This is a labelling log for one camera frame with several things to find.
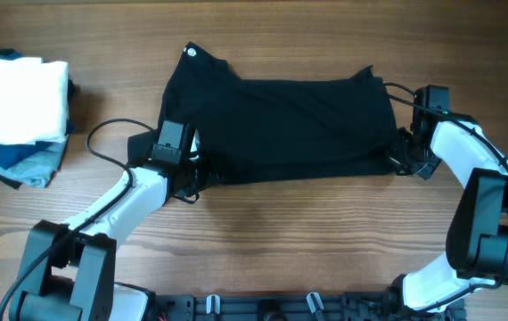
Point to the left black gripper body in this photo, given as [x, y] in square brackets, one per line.
[199, 174]

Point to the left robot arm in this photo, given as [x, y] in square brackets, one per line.
[67, 271]

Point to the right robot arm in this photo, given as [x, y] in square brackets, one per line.
[476, 255]

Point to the light blue denim garment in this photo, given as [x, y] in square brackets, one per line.
[30, 164]

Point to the white folded cloth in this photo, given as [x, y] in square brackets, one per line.
[13, 100]

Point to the dark blue folded garment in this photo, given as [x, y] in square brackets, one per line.
[11, 151]

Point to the black t-shirt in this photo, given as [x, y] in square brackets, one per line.
[254, 130]

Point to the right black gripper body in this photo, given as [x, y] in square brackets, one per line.
[410, 157]

